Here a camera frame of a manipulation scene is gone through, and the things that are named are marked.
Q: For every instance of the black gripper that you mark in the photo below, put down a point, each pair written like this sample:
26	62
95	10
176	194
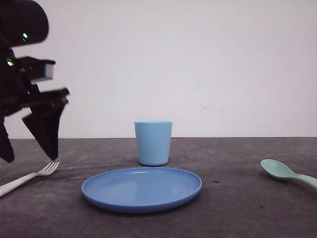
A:
17	92

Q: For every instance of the white plastic fork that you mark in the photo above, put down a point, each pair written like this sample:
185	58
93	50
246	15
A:
46	171

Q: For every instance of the mint green plastic spoon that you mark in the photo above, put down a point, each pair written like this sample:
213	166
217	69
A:
280	171

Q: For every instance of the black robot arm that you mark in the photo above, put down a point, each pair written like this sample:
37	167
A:
24	22

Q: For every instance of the blue plastic plate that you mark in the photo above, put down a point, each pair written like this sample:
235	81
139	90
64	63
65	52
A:
141	190

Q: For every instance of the light blue plastic cup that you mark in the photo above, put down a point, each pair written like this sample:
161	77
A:
153	141

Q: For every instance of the grey table cloth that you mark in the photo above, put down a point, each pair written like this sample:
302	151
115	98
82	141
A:
238	198

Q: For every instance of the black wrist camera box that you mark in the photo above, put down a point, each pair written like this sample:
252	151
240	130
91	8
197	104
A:
36	70

